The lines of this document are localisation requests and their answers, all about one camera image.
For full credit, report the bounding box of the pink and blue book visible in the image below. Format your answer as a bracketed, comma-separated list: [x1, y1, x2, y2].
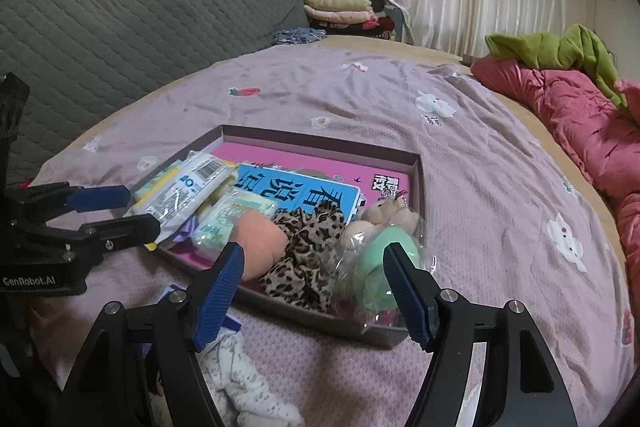
[210, 142, 413, 228]

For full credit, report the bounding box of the shallow grey cardboard box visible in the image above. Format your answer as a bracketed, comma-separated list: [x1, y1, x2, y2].
[131, 124, 426, 350]

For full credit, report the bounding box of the stack of folded clothes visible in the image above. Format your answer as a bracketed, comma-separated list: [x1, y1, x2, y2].
[301, 0, 401, 40]

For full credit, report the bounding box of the pink quilt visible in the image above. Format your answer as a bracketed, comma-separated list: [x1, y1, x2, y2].
[470, 57, 640, 268]

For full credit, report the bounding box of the large green tissue pack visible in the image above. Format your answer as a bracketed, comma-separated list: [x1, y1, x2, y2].
[191, 188, 278, 260]

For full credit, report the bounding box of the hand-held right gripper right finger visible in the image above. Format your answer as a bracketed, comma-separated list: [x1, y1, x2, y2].
[382, 241, 581, 427]

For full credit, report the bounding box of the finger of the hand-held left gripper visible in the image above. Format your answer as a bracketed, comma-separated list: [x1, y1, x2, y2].
[7, 182, 132, 223]
[25, 213, 162, 258]

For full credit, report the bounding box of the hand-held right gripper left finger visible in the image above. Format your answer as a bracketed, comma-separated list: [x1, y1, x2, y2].
[60, 241, 246, 427]

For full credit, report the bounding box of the yellow and white wipes pack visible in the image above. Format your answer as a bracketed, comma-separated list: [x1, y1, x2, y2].
[122, 152, 238, 245]

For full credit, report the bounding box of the grey quilted headboard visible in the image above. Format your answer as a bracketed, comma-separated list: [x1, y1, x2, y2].
[0, 0, 311, 188]

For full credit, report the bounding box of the green soft toy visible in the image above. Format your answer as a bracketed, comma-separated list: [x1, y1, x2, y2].
[335, 224, 436, 333]

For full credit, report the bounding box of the teddy bear with pink dress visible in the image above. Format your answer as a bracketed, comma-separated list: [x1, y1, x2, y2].
[340, 189, 421, 253]

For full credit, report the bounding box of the blue patterned cloth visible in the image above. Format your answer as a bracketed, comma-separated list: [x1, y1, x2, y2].
[272, 28, 326, 48]

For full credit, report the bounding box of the purple printed bed sheet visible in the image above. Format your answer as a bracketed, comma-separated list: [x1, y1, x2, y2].
[30, 39, 636, 427]

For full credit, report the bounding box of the leopard print scrunchie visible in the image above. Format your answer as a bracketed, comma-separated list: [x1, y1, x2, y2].
[260, 201, 348, 312]

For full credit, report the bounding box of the green blanket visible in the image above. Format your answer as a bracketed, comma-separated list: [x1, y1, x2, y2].
[485, 23, 623, 108]

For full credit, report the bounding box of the small green tissue pack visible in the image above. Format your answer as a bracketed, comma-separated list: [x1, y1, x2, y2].
[134, 159, 186, 200]

